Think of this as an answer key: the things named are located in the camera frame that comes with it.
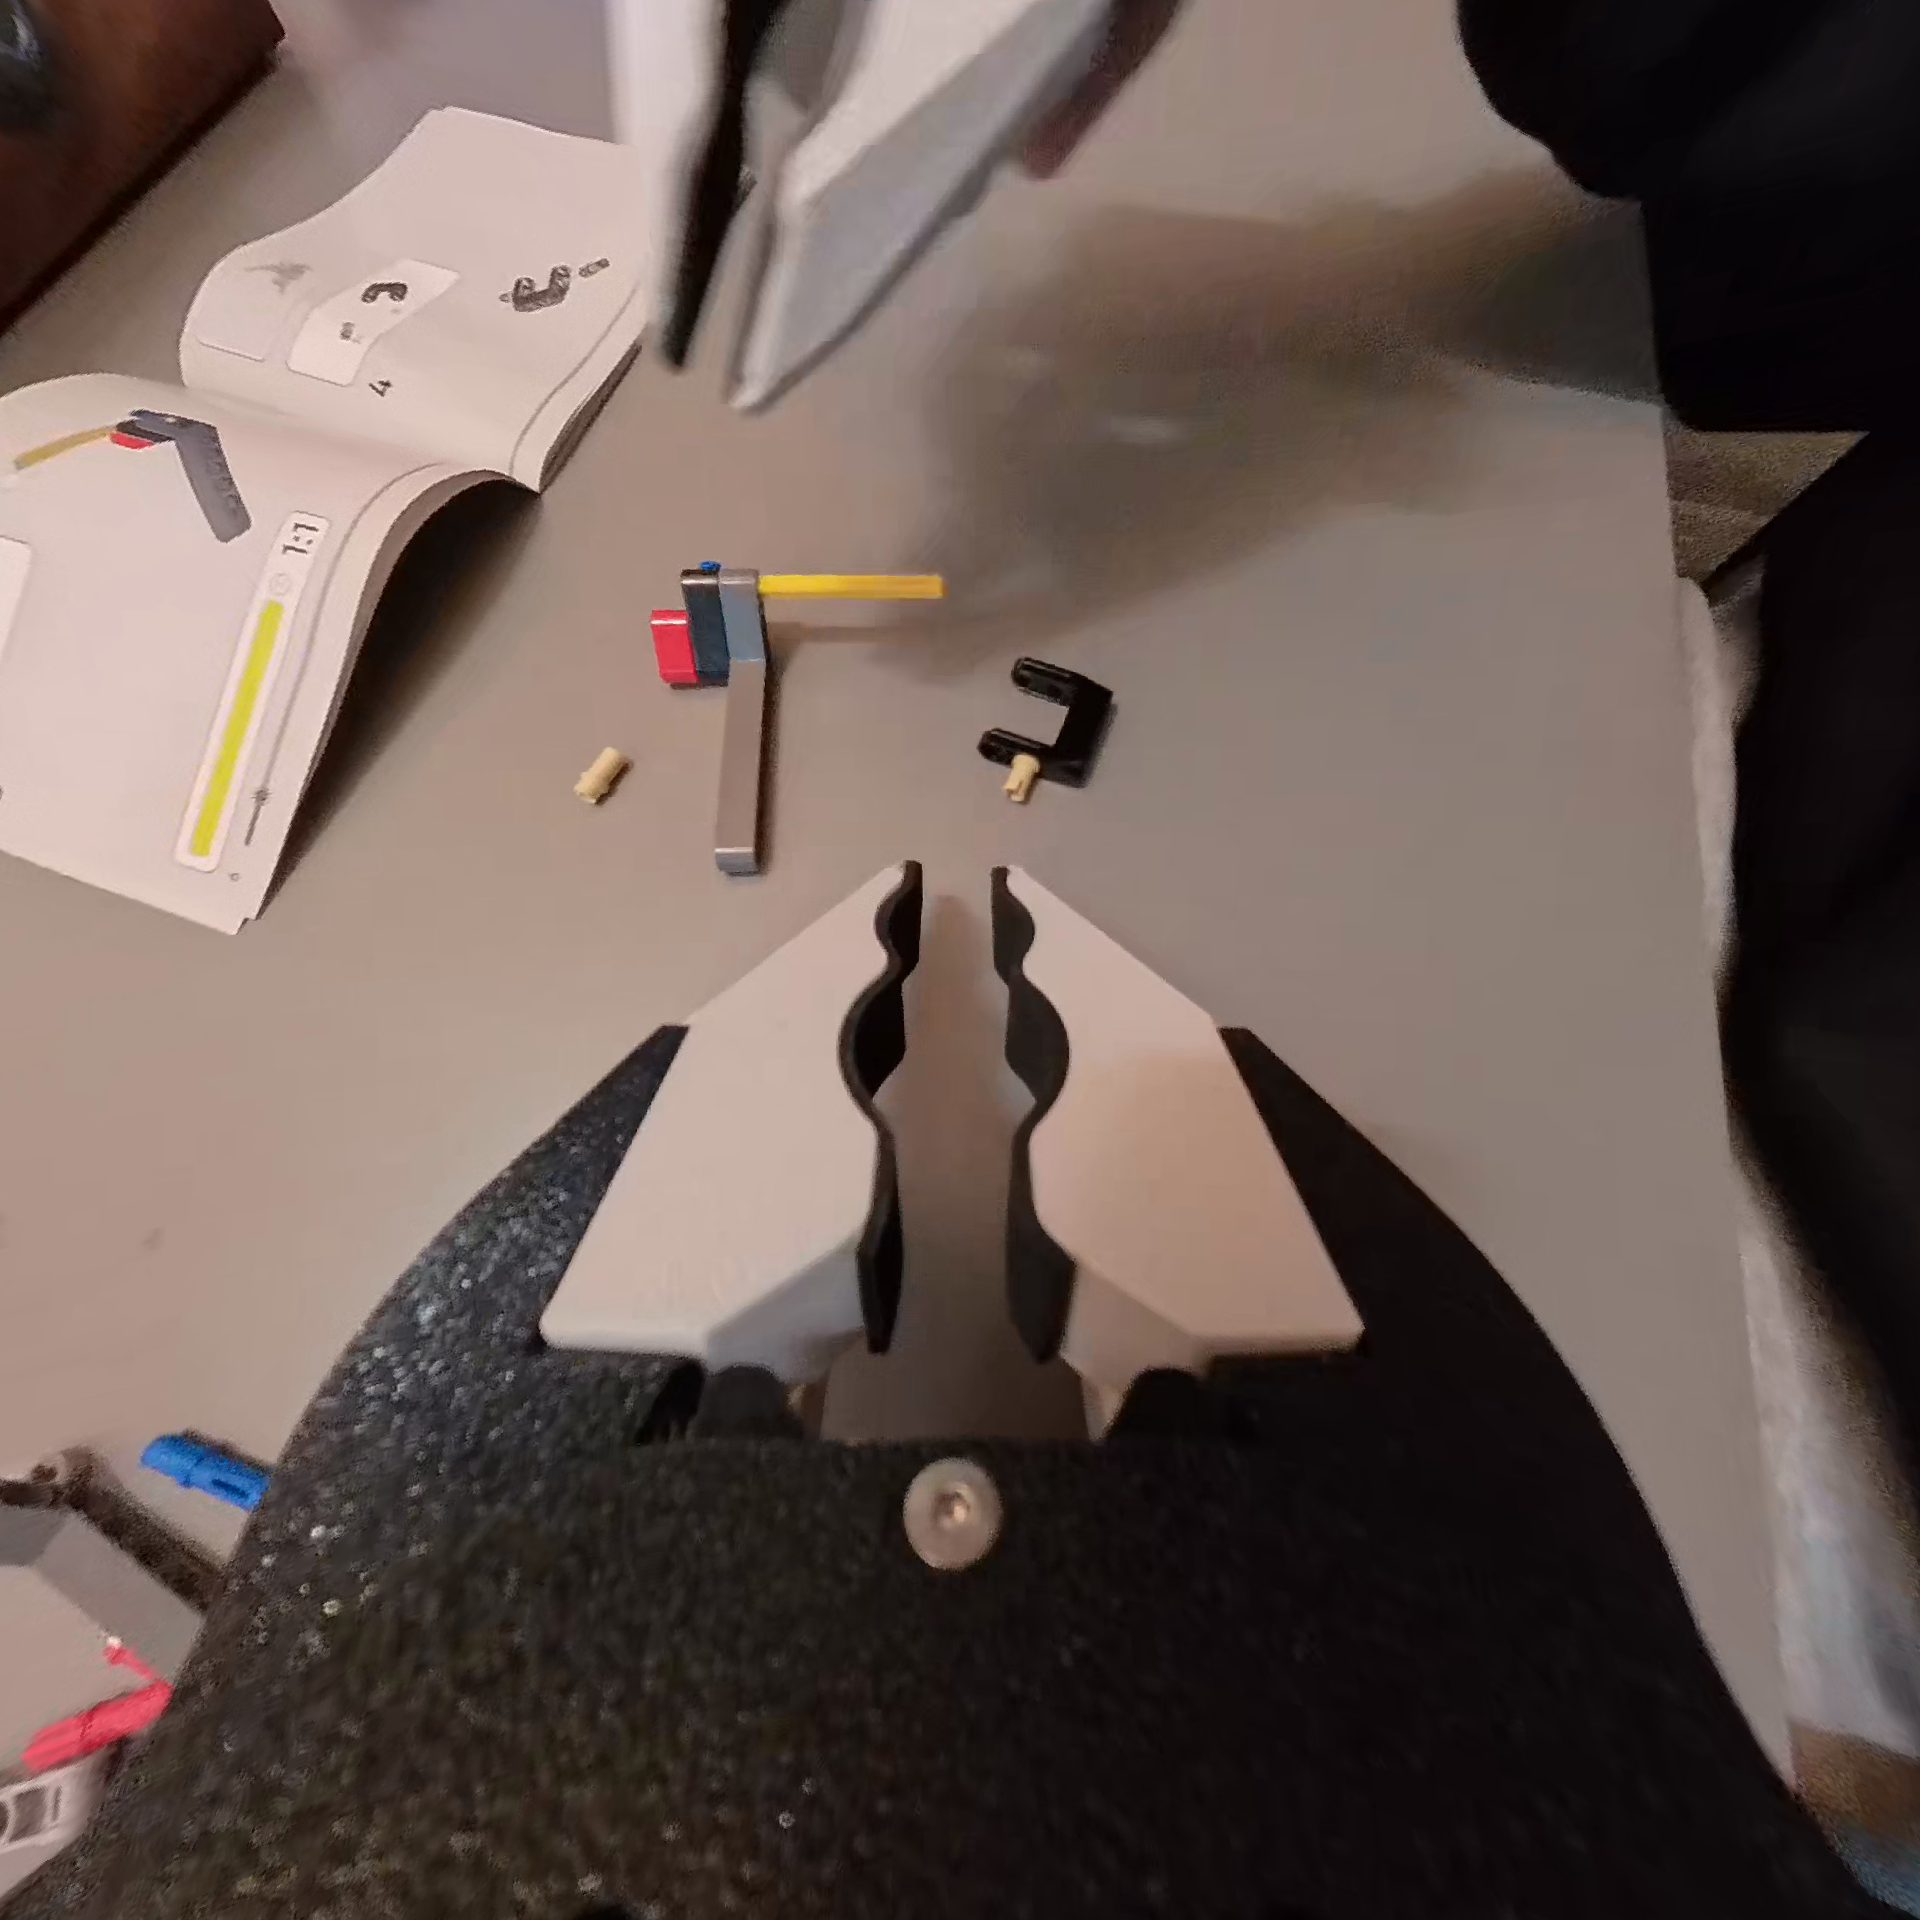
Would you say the person's dark clothing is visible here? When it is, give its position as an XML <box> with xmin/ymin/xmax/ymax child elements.
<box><xmin>1717</xmin><ymin>435</ymin><xmax>1920</xmax><ymax>1427</ymax></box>

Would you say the red lego piece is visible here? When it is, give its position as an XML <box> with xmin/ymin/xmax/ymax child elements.
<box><xmin>23</xmin><ymin>1643</ymin><xmax>173</xmax><ymax>1774</ymax></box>

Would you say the blue lego pin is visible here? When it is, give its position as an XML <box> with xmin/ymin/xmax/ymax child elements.
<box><xmin>140</xmin><ymin>1434</ymin><xmax>270</xmax><ymax>1510</ymax></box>

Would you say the open instruction booklet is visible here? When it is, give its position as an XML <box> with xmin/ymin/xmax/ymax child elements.
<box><xmin>0</xmin><ymin>107</ymin><xmax>650</xmax><ymax>933</ymax></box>

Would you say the grey lego beam with yellow axle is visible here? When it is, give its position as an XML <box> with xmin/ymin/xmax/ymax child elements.
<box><xmin>650</xmin><ymin>562</ymin><xmax>947</xmax><ymax>878</ymax></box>

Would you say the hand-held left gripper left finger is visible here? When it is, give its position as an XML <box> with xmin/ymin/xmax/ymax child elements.
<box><xmin>535</xmin><ymin>859</ymin><xmax>925</xmax><ymax>1441</ymax></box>

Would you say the black lego bracket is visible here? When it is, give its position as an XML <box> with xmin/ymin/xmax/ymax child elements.
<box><xmin>978</xmin><ymin>655</ymin><xmax>1116</xmax><ymax>808</ymax></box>

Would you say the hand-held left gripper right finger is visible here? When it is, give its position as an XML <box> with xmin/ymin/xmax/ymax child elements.
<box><xmin>989</xmin><ymin>866</ymin><xmax>1369</xmax><ymax>1441</ymax></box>

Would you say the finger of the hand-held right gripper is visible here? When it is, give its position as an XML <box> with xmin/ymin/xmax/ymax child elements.
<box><xmin>730</xmin><ymin>0</ymin><xmax>1118</xmax><ymax>411</ymax></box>
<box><xmin>608</xmin><ymin>0</ymin><xmax>766</xmax><ymax>370</ymax></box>

